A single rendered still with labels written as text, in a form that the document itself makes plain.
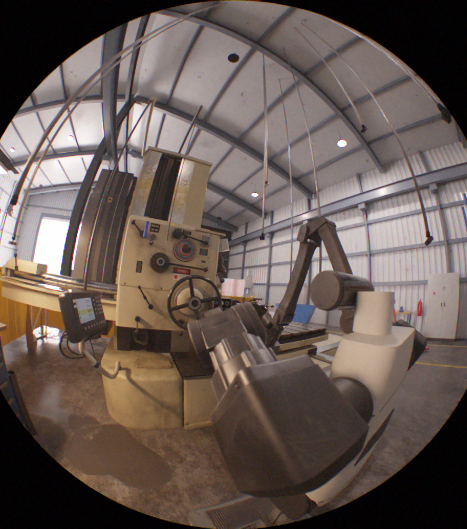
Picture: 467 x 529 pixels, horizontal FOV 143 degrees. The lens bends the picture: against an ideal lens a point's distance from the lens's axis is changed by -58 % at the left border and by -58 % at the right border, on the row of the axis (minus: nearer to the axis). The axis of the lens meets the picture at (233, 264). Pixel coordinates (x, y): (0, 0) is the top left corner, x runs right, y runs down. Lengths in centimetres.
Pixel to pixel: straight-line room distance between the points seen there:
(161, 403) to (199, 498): 89
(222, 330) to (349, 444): 19
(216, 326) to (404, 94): 804
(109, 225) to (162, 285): 106
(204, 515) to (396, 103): 890
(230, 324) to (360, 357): 18
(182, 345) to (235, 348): 203
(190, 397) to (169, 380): 27
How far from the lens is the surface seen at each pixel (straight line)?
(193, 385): 176
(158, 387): 170
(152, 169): 243
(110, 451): 183
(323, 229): 70
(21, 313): 383
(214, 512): 123
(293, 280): 77
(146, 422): 195
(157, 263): 133
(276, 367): 17
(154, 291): 141
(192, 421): 202
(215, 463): 174
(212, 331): 25
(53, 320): 438
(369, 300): 33
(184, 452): 181
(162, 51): 834
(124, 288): 141
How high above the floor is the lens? 140
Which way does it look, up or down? 8 degrees up
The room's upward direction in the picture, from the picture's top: 5 degrees clockwise
